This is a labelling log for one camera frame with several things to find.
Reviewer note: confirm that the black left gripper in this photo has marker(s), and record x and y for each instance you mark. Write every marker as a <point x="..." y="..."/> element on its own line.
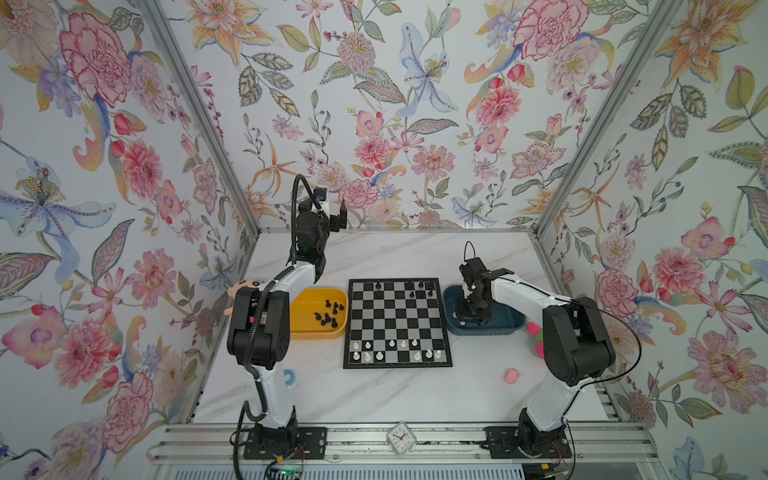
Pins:
<point x="341" y="221"/>

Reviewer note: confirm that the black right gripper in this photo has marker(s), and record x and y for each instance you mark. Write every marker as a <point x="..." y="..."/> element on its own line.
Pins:
<point x="459" y="312"/>

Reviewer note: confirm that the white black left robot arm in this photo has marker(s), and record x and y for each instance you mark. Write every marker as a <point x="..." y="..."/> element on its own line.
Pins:
<point x="260" y="319"/>

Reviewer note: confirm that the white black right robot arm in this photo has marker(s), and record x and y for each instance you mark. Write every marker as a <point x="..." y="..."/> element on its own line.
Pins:
<point x="575" y="342"/>

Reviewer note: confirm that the teal plastic tray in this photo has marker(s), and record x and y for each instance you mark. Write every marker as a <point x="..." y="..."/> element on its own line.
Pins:
<point x="504" y="320"/>

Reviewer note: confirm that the pink white plush toy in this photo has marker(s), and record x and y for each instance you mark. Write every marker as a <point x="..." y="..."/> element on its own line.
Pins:
<point x="536" y="333"/>

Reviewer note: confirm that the pink small eraser toy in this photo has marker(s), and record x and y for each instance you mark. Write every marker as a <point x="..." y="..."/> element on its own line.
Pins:
<point x="511" y="376"/>

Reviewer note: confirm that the black white chessboard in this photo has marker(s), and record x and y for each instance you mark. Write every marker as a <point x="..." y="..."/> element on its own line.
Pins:
<point x="396" y="323"/>

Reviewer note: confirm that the yellow plastic tray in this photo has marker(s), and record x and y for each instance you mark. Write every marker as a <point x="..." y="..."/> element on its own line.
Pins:
<point x="319" y="314"/>

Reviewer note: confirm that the doll plush toy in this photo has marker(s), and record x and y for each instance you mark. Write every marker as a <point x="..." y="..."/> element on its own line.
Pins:
<point x="232" y="291"/>

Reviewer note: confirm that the small white desk clock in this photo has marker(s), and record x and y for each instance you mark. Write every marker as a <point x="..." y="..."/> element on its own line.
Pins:
<point x="401" y="439"/>

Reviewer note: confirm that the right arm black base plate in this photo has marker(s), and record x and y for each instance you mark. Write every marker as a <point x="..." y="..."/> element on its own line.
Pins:
<point x="505" y="442"/>

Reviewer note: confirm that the blue small ring toy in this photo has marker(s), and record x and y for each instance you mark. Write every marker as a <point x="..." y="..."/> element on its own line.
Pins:
<point x="289" y="377"/>

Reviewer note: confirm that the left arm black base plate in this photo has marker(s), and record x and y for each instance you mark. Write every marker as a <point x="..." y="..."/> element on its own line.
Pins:
<point x="304" y="443"/>

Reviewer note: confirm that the aluminium frame corner post right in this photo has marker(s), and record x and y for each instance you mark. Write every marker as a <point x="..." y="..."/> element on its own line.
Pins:
<point x="639" y="55"/>

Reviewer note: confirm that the aluminium frame corner post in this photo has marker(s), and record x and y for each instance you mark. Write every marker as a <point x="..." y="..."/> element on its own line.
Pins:
<point x="639" y="55"/>
<point x="162" y="33"/>

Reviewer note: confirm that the aluminium front rail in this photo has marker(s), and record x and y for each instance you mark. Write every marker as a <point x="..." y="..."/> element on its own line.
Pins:
<point x="453" y="443"/>

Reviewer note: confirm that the aluminium frame corner post left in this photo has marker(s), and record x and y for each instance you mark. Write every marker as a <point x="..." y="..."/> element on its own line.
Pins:
<point x="162" y="33"/>

